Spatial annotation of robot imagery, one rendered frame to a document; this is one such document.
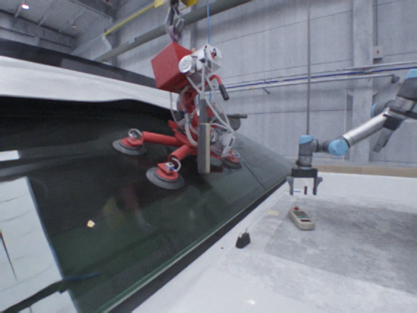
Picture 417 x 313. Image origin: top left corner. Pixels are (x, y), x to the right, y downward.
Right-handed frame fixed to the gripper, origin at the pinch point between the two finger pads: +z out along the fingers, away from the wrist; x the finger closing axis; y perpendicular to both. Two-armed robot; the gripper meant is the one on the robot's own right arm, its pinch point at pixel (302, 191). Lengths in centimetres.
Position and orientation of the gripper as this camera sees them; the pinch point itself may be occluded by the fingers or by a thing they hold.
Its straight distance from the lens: 121.7
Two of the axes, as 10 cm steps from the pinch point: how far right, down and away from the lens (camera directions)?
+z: 0.0, 9.9, 1.1
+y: -1.0, 1.1, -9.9
